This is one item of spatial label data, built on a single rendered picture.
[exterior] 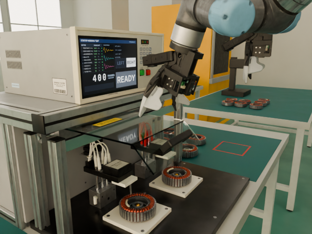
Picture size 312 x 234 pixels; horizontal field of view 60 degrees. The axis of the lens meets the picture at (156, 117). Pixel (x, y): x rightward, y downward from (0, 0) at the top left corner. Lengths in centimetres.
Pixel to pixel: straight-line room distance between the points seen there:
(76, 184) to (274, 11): 78
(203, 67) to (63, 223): 388
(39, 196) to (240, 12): 67
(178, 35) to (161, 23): 414
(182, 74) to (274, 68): 537
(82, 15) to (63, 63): 799
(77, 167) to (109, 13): 403
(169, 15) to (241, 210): 404
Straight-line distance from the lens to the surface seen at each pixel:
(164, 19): 477
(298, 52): 593
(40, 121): 68
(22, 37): 95
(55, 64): 83
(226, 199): 99
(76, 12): 900
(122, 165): 84
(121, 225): 83
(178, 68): 68
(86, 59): 78
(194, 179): 107
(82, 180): 101
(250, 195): 108
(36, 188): 82
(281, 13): 63
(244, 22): 56
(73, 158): 96
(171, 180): 99
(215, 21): 56
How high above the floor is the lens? 127
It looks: 14 degrees down
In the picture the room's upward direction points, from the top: straight up
